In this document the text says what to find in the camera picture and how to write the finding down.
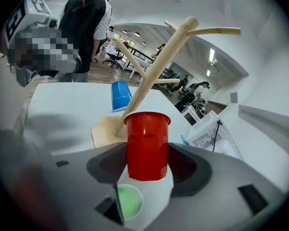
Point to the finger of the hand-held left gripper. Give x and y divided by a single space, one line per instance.
71 62

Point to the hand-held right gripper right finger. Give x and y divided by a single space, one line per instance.
226 177

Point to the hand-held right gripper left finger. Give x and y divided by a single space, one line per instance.
74 177

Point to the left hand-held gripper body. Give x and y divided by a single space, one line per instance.
26 16

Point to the wooden cup tree stand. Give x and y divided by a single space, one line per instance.
106 133

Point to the blue plastic cup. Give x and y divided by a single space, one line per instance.
120 96

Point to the green plastic cup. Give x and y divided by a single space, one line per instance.
130 201

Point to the red plastic cup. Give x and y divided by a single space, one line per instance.
147 148

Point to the white microwave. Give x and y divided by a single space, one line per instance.
207 133

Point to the teal plastic strip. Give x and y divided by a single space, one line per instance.
183 139

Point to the small white table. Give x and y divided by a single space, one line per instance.
190 109

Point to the ceiling strip light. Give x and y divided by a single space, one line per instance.
208 72
212 54

